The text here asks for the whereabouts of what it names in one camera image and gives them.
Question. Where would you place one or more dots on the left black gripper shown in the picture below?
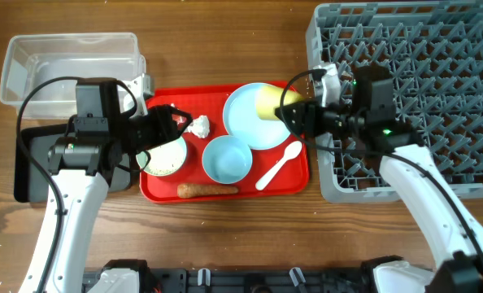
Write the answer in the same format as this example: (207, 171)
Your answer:
(163, 124)

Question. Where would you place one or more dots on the crumpled white tissue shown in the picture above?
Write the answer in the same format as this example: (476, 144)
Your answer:
(200, 127)

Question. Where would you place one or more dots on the black plastic tray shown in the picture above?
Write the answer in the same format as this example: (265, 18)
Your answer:
(29, 184)

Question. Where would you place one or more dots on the yellow plastic cup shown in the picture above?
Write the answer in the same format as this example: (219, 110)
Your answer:
(267, 100)

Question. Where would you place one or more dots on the grey dishwasher rack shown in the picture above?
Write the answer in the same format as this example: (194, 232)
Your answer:
(434, 52)

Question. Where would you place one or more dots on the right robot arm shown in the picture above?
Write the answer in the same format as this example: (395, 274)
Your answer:
(454, 236)

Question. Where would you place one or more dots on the white plastic spoon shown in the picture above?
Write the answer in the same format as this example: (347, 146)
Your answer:
(291, 152)

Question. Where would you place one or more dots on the clear plastic bin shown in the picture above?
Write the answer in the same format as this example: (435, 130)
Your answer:
(33, 59)

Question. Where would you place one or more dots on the light blue small bowl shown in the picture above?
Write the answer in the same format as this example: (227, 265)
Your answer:
(227, 160)

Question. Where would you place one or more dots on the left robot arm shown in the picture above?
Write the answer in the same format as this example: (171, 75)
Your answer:
(79, 174)

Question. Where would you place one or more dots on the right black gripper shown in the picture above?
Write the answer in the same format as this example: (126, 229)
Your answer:
(302, 110)

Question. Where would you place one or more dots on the green bowl with rice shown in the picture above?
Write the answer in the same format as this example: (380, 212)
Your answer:
(163, 160)

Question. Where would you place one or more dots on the red serving tray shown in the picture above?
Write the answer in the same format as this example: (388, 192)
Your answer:
(209, 101)

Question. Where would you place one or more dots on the light blue plate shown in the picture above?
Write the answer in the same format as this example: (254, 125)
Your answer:
(241, 121)

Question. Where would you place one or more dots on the orange carrot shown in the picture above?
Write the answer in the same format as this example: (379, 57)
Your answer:
(191, 190)

